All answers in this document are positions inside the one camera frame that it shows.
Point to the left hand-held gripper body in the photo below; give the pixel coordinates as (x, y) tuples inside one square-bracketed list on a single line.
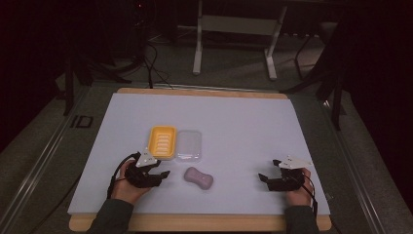
[(142, 177)]

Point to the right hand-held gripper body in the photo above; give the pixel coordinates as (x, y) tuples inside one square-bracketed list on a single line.
[(285, 183)]

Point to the yellow soap dish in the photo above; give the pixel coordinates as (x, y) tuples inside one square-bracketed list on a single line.
[(162, 143)]

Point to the pink soap bar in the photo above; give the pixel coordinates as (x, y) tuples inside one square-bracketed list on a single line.
[(198, 178)]

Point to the clear plastic lid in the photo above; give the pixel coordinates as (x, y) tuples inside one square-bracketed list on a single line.
[(189, 146)]

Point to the person's right hand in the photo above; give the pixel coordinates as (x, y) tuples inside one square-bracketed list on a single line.
[(300, 196)]

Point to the person's left hand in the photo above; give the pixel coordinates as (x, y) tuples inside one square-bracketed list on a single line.
[(125, 191)]

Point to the white table board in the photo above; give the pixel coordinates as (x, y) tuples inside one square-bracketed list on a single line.
[(240, 130)]

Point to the wooden table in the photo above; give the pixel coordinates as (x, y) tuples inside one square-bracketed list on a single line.
[(195, 222)]

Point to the black metal stand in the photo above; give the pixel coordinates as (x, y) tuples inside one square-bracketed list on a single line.
[(336, 97)]

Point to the metal floor rail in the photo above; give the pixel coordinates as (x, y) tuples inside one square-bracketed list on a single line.
[(354, 169), (39, 162)]

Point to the white metal desk frame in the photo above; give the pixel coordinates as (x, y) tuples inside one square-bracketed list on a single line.
[(238, 25)]

